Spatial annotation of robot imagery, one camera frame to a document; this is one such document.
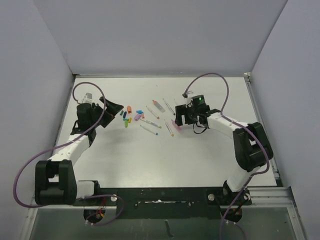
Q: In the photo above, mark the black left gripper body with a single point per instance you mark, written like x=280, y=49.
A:
x=97, y=112

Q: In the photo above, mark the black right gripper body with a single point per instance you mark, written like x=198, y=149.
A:
x=190, y=114

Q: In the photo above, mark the orange highlighter cap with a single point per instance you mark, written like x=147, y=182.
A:
x=129, y=109

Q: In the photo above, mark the purple highlighter cap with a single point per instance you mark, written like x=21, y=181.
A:
x=137, y=117

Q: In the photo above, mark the dark blue pen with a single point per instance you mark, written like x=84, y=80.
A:
x=169, y=107

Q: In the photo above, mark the orange highlighter body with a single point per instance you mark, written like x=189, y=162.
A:
x=158, y=106

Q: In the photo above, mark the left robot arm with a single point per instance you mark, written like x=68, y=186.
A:
x=55, y=180

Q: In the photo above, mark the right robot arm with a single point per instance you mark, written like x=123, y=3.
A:
x=252, y=148

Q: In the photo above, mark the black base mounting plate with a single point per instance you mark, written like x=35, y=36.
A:
x=164, y=202

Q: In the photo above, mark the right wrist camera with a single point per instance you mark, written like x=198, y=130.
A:
x=188, y=97

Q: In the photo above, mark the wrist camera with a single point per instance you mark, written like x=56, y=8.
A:
x=85, y=98
x=188, y=97

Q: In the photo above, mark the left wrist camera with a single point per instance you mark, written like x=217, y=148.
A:
x=85, y=98

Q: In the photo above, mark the right side aluminium rail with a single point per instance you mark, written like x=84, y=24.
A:
x=248, y=82

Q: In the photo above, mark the aluminium frame rail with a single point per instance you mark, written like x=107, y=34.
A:
x=272, y=215

